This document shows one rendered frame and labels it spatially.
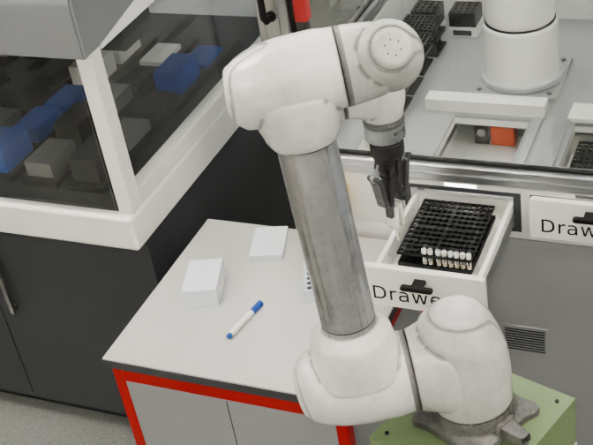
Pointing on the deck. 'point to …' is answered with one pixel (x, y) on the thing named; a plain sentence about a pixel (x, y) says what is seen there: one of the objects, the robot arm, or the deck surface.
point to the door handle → (265, 13)
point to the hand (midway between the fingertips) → (395, 213)
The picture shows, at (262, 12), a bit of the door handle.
